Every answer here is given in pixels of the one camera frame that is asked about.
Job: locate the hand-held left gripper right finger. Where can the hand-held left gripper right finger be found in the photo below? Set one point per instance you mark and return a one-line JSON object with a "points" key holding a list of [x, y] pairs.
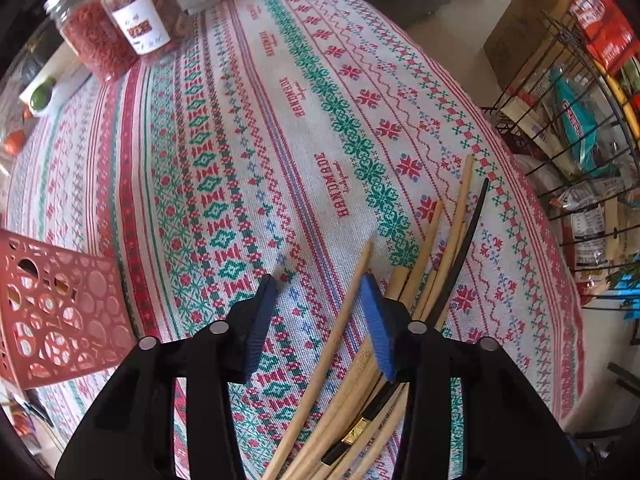
{"points": [[377, 330]]}

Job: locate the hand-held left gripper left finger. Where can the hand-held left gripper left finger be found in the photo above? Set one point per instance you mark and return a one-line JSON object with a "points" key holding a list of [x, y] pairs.
{"points": [[260, 320]]}

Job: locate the plain wooden chopstick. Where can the plain wooden chopstick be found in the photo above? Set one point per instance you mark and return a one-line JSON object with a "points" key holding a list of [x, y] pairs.
{"points": [[345, 310]]}

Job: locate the bundle of wooden chopsticks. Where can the bundle of wooden chopsticks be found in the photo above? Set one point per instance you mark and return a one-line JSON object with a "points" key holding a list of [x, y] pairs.
{"points": [[345, 400]]}

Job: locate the black chopstick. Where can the black chopstick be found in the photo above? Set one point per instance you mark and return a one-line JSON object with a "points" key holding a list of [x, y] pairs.
{"points": [[467, 240]]}

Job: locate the red perforated basket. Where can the red perforated basket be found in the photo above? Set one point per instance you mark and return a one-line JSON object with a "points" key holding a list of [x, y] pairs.
{"points": [[60, 310]]}

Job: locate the patterned tablecloth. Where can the patterned tablecloth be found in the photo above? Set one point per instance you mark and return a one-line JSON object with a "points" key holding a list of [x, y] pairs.
{"points": [[300, 160]]}

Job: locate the white snack packet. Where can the white snack packet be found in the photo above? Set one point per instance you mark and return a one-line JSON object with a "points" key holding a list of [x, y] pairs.
{"points": [[585, 230]]}

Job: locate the teal snack packet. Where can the teal snack packet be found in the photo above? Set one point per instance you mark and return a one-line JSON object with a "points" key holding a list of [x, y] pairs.
{"points": [[575, 115]]}

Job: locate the orange fruit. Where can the orange fruit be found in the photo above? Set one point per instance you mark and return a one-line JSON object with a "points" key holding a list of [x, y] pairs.
{"points": [[15, 142]]}

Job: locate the green lime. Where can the green lime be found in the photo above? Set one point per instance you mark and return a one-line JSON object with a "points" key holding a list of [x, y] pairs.
{"points": [[42, 92]]}

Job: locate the clear jar of red flakes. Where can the clear jar of red flakes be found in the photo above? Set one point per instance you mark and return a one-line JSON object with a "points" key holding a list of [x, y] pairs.
{"points": [[90, 35]]}

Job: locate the clear jar with white label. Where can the clear jar with white label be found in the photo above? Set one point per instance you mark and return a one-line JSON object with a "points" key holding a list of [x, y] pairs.
{"points": [[150, 0]]}

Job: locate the cardboard box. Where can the cardboard box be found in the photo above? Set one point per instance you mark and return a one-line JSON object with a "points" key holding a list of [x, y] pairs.
{"points": [[530, 20]]}

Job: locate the red snack packet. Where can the red snack packet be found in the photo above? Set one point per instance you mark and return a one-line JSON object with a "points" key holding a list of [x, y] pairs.
{"points": [[600, 25]]}

